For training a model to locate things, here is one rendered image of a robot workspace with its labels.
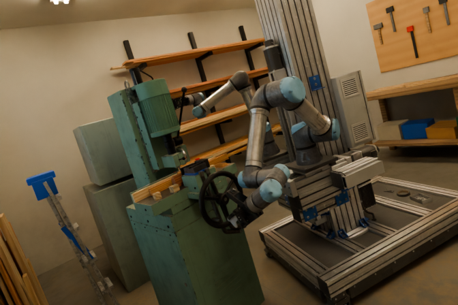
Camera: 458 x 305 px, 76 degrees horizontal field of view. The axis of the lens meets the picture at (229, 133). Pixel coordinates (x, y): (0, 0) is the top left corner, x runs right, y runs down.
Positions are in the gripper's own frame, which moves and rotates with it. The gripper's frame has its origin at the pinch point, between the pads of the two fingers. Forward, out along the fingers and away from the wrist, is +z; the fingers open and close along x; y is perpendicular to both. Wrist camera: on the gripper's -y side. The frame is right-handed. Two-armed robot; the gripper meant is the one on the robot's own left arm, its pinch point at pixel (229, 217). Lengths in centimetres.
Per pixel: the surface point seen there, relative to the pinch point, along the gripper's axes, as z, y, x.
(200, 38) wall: 145, -258, 235
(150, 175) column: 50, -50, 2
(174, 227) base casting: 31.3, -13.1, -10.4
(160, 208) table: 25.1, -23.8, -14.1
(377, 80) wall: 40, -42, 344
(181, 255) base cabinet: 39.9, 0.1, -10.9
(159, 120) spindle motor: 13, -65, 6
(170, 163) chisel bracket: 31, -46, 8
